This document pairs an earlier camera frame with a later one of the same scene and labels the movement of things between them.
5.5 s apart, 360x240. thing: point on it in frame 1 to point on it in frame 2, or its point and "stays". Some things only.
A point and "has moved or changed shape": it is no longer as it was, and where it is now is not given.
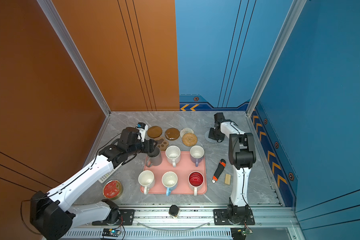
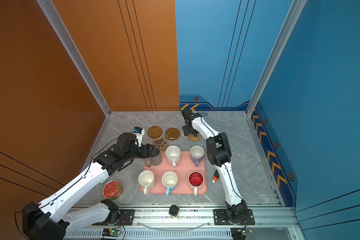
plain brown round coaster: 154,132 stays
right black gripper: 211,135 to 186,132
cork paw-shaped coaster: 162,143 stays
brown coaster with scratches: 172,133 stays
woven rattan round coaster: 189,139 has moved or changed shape
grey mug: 154,158 stays
